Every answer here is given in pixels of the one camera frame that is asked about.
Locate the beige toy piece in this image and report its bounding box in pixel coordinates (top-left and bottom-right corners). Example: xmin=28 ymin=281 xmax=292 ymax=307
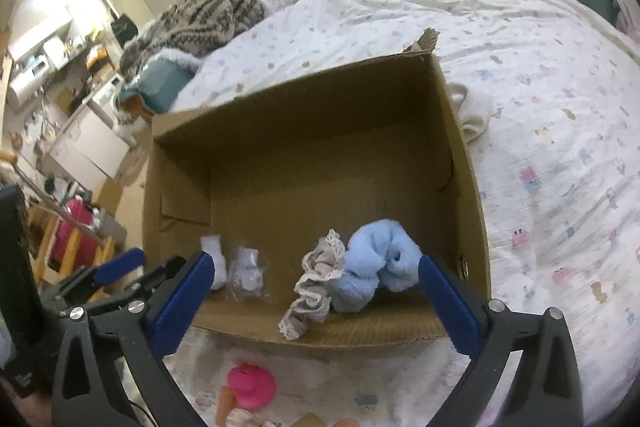
xmin=287 ymin=412 xmax=331 ymax=427

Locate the teal cushion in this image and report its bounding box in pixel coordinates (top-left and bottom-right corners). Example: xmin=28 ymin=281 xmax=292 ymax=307
xmin=119 ymin=56 xmax=198 ymax=116

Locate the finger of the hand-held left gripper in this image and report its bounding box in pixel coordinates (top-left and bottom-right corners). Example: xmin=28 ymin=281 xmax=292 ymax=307
xmin=125 ymin=256 xmax=189 ymax=306
xmin=42 ymin=248 xmax=147 ymax=314

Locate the orange toy piece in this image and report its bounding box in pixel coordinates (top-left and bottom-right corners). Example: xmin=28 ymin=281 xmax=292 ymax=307
xmin=216 ymin=386 xmax=237 ymax=427

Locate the grey patterned knit blanket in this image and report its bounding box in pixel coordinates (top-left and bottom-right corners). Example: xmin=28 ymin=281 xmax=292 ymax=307
xmin=119 ymin=0 xmax=267 ymax=80

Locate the black bag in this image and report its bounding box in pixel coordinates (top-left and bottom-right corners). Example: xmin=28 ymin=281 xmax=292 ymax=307
xmin=110 ymin=13 xmax=139 ymax=50

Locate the pink rubber duck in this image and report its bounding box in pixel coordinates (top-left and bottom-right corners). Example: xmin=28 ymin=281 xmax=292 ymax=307
xmin=226 ymin=362 xmax=277 ymax=410

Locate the white printed bed quilt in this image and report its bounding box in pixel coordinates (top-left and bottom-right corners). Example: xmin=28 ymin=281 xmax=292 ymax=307
xmin=162 ymin=0 xmax=640 ymax=427

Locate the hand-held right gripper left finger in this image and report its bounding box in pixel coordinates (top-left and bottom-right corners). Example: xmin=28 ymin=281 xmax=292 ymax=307
xmin=51 ymin=251 xmax=216 ymax=427

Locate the pink suitcase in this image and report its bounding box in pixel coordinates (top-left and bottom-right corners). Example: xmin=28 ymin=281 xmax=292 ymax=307
xmin=52 ymin=198 xmax=102 ymax=269

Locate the white cabinet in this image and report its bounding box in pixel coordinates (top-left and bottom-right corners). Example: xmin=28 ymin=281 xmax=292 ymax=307
xmin=49 ymin=108 xmax=135 ymax=194

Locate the beige lace-trimmed cloth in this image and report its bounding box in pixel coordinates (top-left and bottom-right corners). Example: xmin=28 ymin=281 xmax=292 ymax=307
xmin=277 ymin=229 xmax=349 ymax=341

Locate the cream white cloth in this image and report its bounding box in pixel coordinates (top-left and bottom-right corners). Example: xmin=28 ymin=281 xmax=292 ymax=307
xmin=446 ymin=82 xmax=495 ymax=144

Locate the small white cloth item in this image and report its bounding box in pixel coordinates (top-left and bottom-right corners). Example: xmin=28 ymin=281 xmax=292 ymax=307
xmin=200 ymin=234 xmax=230 ymax=291

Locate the yellow wooden rack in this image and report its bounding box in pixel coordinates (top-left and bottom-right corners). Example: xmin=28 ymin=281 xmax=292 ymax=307
xmin=26 ymin=199 xmax=117 ymax=288

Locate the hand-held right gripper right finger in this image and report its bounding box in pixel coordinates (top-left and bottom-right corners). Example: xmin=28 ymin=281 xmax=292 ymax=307
xmin=418 ymin=253 xmax=585 ymax=427

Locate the light blue fluffy sock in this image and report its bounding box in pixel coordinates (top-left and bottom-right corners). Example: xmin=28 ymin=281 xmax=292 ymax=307
xmin=327 ymin=219 xmax=422 ymax=314

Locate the brown cardboard box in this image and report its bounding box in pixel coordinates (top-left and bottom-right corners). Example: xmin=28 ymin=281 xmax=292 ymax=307
xmin=141 ymin=28 xmax=494 ymax=349

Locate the white item in clear bag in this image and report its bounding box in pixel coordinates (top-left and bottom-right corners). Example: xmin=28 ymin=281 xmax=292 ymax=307
xmin=224 ymin=246 xmax=275 ymax=304

